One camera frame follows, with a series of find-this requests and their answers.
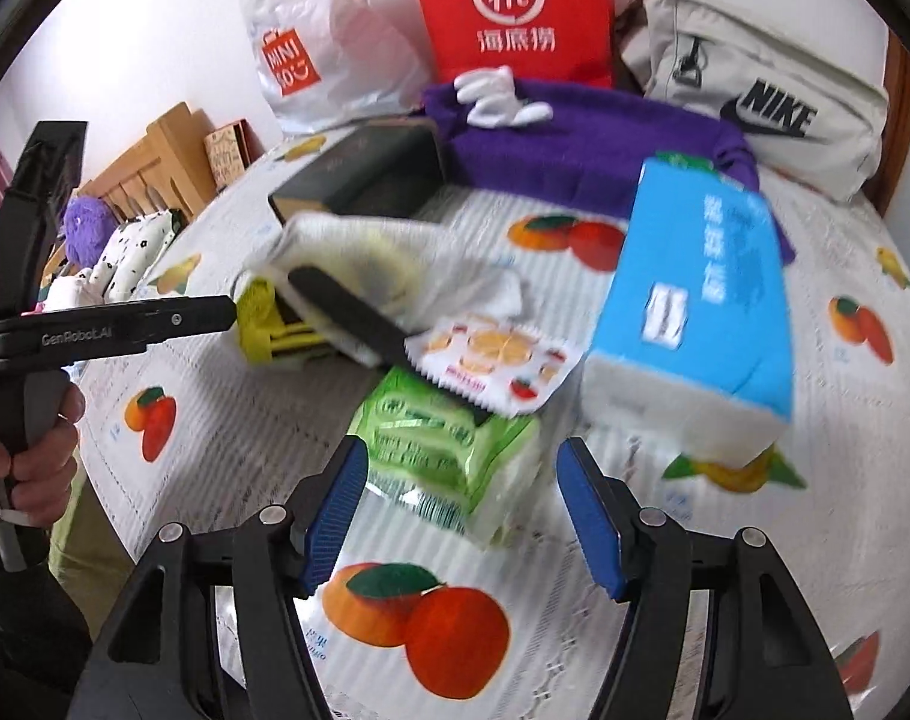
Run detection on purple plush toy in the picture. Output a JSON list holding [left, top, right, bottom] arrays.
[[59, 195, 116, 265]]

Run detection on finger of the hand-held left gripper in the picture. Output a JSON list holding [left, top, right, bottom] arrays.
[[123, 295, 240, 340]]

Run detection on black box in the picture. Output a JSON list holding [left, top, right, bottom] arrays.
[[267, 118, 446, 231]]

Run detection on wooden headboard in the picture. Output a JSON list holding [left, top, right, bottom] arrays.
[[78, 101, 217, 224]]

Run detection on person's left hand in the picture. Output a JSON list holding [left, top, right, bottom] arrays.
[[0, 375, 87, 535]]

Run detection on wooden frame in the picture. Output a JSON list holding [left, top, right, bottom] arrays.
[[882, 22, 910, 220]]

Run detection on blue tissue pack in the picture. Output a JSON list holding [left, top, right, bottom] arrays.
[[579, 156, 796, 467]]

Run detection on white plastic shopping bag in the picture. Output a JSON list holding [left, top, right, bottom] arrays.
[[234, 0, 435, 137]]

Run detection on white spotted cloth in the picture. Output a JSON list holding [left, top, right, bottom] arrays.
[[87, 208, 184, 302]]

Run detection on fruit print tablecloth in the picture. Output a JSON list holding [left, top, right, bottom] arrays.
[[72, 120, 910, 720]]

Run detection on yellow-green plastic holder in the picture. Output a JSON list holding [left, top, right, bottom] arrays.
[[232, 277, 340, 366]]

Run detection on beige bag with black logo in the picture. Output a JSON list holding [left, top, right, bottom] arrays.
[[618, 0, 893, 203]]

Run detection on person's olive trousers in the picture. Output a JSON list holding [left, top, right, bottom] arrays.
[[48, 476, 139, 620]]

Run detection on black strip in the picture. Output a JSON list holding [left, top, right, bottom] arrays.
[[286, 265, 495, 425]]

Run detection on person's dark clothing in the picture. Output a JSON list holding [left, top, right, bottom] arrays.
[[0, 532, 92, 720]]

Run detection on green tissue packet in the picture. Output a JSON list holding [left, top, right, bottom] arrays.
[[348, 366, 544, 550]]

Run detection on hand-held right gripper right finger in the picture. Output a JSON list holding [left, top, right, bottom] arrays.
[[556, 436, 854, 720]]

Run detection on white and pink clothes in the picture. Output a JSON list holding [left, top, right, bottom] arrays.
[[21, 268, 97, 314]]

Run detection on small brown patterned box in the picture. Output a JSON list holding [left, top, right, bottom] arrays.
[[203, 118, 255, 186]]

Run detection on white cotton glove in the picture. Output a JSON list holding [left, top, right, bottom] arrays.
[[453, 66, 555, 130]]

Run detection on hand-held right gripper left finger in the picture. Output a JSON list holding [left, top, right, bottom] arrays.
[[68, 435, 370, 720]]

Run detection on red tote bag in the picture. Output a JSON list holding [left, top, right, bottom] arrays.
[[402, 0, 615, 89]]

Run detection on fruit print wipe packet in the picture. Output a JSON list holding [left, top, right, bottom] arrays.
[[405, 313, 585, 419]]

